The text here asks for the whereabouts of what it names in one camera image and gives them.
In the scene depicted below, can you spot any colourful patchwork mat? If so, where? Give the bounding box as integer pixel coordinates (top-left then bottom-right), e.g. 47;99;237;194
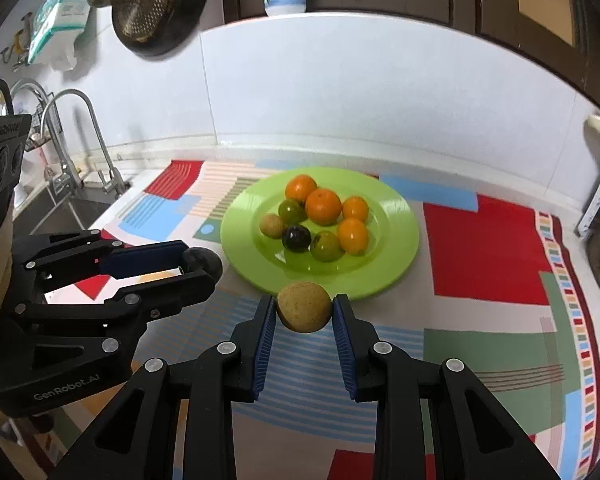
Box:
45;159;600;480

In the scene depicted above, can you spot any wire sink rack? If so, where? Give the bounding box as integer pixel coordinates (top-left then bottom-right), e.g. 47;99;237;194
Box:
24;102;52;153

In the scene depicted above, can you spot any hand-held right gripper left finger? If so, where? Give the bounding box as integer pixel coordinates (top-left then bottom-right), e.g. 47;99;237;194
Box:
50;295;279;480

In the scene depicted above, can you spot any green plate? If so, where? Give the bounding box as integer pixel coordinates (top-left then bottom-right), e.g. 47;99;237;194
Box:
220;166;421;302

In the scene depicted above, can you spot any dark plum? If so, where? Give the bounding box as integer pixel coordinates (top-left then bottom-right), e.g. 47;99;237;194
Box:
185;247;225;289
282;225;313;253

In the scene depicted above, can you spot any large orange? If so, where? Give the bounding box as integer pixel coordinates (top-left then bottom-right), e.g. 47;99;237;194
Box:
305;187;343;227

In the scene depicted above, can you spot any steel lever faucet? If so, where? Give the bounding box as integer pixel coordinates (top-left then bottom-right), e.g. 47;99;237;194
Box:
9;79;81;198

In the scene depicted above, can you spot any white plastic bag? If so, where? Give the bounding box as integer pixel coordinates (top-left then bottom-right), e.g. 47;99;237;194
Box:
44;30;89;72

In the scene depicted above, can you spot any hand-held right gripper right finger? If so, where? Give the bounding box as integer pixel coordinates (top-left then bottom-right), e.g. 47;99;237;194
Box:
331;293;564;480

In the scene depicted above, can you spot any curved steel faucet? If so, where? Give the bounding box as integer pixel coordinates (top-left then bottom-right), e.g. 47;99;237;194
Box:
40;88;132;202

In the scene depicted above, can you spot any steel sink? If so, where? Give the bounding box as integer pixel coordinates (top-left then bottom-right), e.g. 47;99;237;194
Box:
11;185;117;242

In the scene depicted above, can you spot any green fruit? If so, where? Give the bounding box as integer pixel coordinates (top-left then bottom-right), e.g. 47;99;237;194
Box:
278;198;307;225
310;230;343;263

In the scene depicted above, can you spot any brown round fruit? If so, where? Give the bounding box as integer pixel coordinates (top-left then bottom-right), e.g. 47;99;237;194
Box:
259;213;285;239
276;282;333;334

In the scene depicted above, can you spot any white rack panel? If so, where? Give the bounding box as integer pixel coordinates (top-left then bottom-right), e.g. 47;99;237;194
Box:
574;164;600;237

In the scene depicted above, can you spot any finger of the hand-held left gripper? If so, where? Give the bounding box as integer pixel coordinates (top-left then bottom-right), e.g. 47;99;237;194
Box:
11;230;191;282
12;254;221;361

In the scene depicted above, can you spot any teal and white box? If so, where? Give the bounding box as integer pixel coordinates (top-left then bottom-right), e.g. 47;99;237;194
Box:
27;0;107;64

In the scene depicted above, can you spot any black frying pan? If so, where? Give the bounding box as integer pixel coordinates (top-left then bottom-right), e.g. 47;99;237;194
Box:
111;0;211;58

